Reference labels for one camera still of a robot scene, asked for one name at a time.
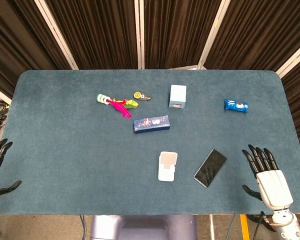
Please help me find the right black-fingered robot hand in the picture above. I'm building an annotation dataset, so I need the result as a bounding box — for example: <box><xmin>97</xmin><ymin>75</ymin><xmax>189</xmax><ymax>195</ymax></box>
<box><xmin>241</xmin><ymin>144</ymin><xmax>294</xmax><ymax>210</ymax></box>

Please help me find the black smartphone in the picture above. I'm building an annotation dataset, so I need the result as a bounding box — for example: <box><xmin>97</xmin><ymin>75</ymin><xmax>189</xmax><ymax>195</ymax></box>
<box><xmin>193</xmin><ymin>148</ymin><xmax>228</xmax><ymax>189</ymax></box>

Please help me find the purple robot base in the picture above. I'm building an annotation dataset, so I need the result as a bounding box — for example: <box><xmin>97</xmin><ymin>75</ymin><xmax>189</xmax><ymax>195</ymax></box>
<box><xmin>89</xmin><ymin>214</ymin><xmax>199</xmax><ymax>240</ymax></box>

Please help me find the white phone stand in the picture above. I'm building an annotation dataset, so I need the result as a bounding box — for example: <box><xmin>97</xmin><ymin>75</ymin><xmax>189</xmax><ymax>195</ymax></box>
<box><xmin>157</xmin><ymin>151</ymin><xmax>179</xmax><ymax>182</ymax></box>

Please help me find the blue snack packet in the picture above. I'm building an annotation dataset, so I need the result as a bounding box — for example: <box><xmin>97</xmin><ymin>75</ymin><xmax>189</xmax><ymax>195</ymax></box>
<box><xmin>223</xmin><ymin>99</ymin><xmax>249</xmax><ymax>115</ymax></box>

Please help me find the blue table cloth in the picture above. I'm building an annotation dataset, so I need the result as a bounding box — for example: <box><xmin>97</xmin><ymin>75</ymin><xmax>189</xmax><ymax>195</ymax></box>
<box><xmin>0</xmin><ymin>69</ymin><xmax>300</xmax><ymax>216</ymax></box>

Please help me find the light blue small carton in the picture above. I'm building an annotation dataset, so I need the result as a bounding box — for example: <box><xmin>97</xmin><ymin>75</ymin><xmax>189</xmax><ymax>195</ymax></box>
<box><xmin>168</xmin><ymin>84</ymin><xmax>187</xmax><ymax>110</ymax></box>

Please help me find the colourful feather shuttlecock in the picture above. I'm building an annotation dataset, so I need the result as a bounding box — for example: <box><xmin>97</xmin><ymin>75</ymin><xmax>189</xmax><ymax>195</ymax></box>
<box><xmin>96</xmin><ymin>93</ymin><xmax>139</xmax><ymax>120</ymax></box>

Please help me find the dark blue floral long box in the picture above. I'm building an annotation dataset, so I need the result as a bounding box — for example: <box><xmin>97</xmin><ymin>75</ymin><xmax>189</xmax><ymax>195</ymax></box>
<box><xmin>133</xmin><ymin>115</ymin><xmax>171</xmax><ymax>135</ymax></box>

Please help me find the yellow black correction tape dispenser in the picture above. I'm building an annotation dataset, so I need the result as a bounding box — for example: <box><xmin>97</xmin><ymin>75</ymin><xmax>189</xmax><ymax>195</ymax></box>
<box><xmin>133</xmin><ymin>91</ymin><xmax>152</xmax><ymax>102</ymax></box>

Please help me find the black cable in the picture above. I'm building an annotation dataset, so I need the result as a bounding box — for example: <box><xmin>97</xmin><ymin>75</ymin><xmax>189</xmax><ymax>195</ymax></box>
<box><xmin>252</xmin><ymin>211</ymin><xmax>265</xmax><ymax>240</ymax></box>

